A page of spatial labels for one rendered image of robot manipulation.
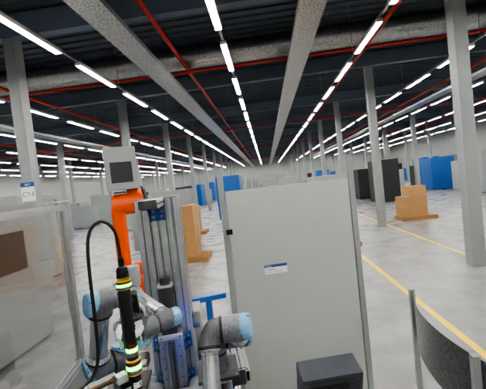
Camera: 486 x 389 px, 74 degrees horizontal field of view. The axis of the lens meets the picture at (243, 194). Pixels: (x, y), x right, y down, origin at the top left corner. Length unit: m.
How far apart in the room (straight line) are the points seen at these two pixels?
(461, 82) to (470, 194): 2.06
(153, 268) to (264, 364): 1.59
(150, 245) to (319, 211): 1.56
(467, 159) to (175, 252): 6.20
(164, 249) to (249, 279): 1.12
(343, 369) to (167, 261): 1.08
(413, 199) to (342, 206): 10.28
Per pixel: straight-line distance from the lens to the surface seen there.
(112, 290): 1.70
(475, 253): 7.54
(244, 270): 2.88
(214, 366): 1.54
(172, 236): 1.96
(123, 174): 5.00
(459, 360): 2.54
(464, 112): 7.37
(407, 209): 13.17
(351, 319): 3.27
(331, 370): 1.59
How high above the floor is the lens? 2.07
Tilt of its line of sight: 2 degrees down
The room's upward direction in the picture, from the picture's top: 6 degrees counter-clockwise
